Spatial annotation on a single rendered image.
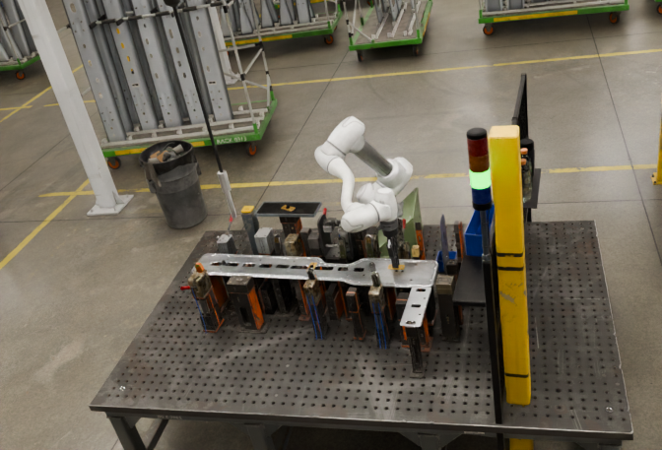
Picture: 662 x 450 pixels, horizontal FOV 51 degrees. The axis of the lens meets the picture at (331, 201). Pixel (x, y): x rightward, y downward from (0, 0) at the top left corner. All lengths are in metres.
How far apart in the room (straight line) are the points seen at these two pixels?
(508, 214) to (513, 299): 0.40
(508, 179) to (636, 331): 2.34
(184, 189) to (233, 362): 2.86
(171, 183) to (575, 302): 3.76
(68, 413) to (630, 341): 3.59
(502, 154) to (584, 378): 1.28
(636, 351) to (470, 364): 1.43
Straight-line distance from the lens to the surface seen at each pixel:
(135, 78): 8.00
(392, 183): 4.14
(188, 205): 6.38
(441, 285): 3.33
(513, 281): 2.80
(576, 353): 3.49
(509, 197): 2.59
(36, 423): 5.06
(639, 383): 4.38
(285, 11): 11.06
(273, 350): 3.71
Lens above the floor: 3.08
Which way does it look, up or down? 29 degrees down
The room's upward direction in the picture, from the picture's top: 11 degrees counter-clockwise
